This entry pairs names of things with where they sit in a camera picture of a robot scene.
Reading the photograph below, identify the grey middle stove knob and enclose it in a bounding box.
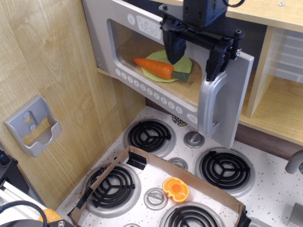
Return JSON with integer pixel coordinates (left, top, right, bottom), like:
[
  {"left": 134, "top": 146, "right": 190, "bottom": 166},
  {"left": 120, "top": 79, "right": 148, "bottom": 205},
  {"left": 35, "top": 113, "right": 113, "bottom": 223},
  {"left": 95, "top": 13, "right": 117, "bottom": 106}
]
[{"left": 169, "top": 157, "right": 188, "bottom": 171}]

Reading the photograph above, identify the grey front stove knob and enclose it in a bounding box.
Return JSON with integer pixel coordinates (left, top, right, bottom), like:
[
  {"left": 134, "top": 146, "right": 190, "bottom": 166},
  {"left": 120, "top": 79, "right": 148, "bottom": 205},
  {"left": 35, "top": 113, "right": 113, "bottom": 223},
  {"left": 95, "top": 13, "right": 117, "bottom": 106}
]
[{"left": 143, "top": 188, "right": 168, "bottom": 210}]

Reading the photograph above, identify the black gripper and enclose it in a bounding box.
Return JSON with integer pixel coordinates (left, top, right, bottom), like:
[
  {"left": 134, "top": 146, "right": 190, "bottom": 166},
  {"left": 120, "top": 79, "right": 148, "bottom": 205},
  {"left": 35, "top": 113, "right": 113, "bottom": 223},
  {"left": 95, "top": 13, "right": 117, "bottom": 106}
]
[{"left": 159, "top": 0, "right": 244, "bottom": 81}]

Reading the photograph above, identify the black device at left edge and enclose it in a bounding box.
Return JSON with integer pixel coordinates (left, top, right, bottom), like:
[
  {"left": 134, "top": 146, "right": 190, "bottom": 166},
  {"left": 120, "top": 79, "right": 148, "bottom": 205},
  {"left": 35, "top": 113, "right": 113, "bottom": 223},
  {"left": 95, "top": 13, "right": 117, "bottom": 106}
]
[{"left": 0, "top": 150, "right": 29, "bottom": 194}]

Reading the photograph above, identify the grey sink basin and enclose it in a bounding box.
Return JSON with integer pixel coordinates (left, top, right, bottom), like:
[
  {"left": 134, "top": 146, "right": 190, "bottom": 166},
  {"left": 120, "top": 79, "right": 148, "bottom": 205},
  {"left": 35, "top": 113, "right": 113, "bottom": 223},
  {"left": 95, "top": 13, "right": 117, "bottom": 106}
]
[{"left": 287, "top": 203, "right": 303, "bottom": 227}]

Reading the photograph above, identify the black braided cable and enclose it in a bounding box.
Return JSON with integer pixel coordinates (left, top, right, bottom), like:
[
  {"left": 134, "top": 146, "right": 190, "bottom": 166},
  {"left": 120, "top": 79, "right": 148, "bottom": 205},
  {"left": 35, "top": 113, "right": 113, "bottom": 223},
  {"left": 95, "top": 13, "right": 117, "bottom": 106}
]
[{"left": 0, "top": 200, "right": 48, "bottom": 224}]

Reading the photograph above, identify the front left stove burner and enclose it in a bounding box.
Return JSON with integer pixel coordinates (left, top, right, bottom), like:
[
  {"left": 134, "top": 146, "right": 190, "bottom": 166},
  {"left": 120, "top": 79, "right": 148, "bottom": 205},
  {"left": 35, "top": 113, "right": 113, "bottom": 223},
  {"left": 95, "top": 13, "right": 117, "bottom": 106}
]
[{"left": 86, "top": 164, "right": 141, "bottom": 218}]

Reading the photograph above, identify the orange toy fruit half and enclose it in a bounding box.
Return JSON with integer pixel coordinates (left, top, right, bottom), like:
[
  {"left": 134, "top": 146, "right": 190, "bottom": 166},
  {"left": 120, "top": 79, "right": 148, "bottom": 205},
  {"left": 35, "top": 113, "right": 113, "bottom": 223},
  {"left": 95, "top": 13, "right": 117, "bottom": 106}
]
[{"left": 162, "top": 177, "right": 190, "bottom": 204}]

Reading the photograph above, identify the wooden toy kitchen shelf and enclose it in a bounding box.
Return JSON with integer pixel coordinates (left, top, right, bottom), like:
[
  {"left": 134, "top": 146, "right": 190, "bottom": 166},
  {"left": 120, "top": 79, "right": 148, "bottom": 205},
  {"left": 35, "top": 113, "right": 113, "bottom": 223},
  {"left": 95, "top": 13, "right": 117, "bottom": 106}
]
[{"left": 226, "top": 0, "right": 303, "bottom": 144}]

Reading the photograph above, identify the grey toy microwave door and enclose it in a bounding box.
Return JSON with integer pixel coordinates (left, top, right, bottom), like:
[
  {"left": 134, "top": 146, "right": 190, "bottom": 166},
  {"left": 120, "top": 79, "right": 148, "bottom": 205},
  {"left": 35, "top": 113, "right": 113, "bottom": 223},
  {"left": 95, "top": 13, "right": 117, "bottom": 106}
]
[{"left": 82, "top": 0, "right": 254, "bottom": 148}]

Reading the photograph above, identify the stove burner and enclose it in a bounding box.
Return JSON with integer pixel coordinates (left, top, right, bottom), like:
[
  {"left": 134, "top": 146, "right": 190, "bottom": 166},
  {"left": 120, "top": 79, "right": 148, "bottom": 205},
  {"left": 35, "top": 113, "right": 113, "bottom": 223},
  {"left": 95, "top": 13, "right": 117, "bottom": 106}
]
[
  {"left": 194, "top": 147, "right": 255, "bottom": 198},
  {"left": 159, "top": 202, "right": 225, "bottom": 227},
  {"left": 123, "top": 119, "right": 176, "bottom": 158},
  {"left": 86, "top": 164, "right": 141, "bottom": 218}
]

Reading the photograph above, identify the hanging toy strainer spoon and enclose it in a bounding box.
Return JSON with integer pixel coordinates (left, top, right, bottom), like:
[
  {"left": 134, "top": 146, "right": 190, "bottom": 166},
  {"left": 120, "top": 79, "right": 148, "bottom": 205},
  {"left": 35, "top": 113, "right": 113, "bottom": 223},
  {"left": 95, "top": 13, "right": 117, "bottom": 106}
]
[{"left": 171, "top": 115, "right": 187, "bottom": 127}]

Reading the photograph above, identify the front right stove burner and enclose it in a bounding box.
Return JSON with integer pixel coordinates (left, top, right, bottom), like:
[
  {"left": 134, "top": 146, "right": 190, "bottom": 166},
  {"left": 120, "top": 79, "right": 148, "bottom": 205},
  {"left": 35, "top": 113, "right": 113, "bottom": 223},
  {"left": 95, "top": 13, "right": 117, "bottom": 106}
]
[{"left": 159, "top": 202, "right": 225, "bottom": 227}]

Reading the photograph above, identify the orange toy carrot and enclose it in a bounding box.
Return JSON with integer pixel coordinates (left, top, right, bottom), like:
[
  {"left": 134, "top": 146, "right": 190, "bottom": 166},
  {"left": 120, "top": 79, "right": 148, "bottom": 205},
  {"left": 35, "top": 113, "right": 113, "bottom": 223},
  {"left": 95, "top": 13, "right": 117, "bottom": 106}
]
[{"left": 133, "top": 58, "right": 189, "bottom": 82}]

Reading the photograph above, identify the grey toy faucet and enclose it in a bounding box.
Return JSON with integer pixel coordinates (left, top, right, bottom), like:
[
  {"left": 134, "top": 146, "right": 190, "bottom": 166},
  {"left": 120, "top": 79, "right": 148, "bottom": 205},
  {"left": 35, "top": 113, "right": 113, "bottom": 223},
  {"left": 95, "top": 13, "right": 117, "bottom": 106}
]
[{"left": 285, "top": 150, "right": 303, "bottom": 174}]

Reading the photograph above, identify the back right stove burner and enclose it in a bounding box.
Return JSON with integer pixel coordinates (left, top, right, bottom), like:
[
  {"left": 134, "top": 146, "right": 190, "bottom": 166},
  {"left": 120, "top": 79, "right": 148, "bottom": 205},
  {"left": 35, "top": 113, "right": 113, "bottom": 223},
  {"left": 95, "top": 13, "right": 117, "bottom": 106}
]
[{"left": 194, "top": 147, "right": 255, "bottom": 198}]

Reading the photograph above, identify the grey wall phone holder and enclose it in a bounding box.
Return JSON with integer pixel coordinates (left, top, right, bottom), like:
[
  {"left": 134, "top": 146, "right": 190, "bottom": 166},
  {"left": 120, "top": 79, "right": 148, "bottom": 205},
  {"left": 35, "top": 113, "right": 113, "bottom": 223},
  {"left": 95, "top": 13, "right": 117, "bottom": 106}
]
[{"left": 4, "top": 95, "right": 62, "bottom": 157}]

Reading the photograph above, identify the back left stove burner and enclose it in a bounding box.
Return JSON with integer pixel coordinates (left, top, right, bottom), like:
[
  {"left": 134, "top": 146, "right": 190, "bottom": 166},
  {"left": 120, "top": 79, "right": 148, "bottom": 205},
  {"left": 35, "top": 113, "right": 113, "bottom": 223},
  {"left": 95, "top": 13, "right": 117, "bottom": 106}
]
[{"left": 123, "top": 119, "right": 176, "bottom": 158}]

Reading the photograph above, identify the grey back stove knob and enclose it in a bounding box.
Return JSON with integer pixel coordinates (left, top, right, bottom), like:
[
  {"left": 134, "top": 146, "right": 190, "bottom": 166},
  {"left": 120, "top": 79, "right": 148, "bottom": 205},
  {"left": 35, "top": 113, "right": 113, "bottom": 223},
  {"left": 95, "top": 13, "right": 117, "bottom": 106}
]
[{"left": 183, "top": 131, "right": 205, "bottom": 148}]

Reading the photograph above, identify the light green plate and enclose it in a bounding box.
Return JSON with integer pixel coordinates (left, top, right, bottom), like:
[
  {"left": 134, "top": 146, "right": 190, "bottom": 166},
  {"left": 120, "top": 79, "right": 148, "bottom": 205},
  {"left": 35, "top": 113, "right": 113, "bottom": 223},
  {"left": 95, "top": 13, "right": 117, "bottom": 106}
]
[{"left": 141, "top": 50, "right": 193, "bottom": 82}]

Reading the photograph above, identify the brown cardboard barrier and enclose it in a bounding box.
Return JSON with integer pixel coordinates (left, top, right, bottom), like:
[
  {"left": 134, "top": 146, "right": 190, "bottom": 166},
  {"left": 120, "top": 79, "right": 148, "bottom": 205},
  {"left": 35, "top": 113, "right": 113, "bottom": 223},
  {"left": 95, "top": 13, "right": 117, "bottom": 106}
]
[{"left": 68, "top": 146, "right": 251, "bottom": 227}]

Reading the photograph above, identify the grey stove knob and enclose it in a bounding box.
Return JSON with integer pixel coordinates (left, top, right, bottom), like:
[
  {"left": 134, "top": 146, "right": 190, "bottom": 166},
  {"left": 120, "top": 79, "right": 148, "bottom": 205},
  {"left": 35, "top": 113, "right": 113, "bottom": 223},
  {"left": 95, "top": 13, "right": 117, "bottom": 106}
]
[
  {"left": 169, "top": 157, "right": 188, "bottom": 171},
  {"left": 183, "top": 131, "right": 205, "bottom": 148},
  {"left": 143, "top": 188, "right": 168, "bottom": 210}
]

